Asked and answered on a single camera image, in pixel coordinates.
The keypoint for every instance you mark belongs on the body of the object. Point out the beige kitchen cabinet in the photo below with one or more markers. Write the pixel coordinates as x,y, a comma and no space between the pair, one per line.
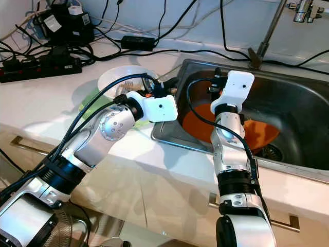
164,195

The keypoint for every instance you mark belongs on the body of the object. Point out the white bowl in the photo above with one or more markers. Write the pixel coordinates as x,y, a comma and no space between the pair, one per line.
118,77

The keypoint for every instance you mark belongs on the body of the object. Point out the chrome faucet tap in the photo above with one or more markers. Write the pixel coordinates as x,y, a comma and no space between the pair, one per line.
303,10

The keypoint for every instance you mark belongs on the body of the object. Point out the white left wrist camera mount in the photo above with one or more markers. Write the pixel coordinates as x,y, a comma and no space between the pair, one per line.
162,109

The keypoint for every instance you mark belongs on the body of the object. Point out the stainless steel sink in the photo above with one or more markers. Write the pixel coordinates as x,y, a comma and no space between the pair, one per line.
298,118

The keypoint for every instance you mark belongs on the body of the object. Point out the light green plate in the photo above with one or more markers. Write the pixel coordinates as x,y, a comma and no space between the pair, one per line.
90,105

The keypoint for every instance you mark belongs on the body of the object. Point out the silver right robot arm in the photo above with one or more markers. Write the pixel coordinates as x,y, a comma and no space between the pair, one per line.
229,149

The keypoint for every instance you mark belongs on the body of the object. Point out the black box device white label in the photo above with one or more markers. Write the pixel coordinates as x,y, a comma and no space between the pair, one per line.
72,31

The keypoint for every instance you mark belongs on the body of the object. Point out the black power adapter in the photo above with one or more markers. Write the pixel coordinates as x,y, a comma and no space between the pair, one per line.
139,42

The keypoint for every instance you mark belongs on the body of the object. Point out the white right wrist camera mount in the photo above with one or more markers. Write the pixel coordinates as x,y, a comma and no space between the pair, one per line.
239,87

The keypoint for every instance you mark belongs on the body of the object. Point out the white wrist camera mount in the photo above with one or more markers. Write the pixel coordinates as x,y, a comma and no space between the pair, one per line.
239,87
162,109

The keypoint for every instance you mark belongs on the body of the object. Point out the black power strip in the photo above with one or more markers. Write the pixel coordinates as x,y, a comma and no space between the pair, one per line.
41,71

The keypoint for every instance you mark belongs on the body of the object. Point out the grey metal faucet pipe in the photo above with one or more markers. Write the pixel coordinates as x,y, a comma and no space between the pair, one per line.
267,33

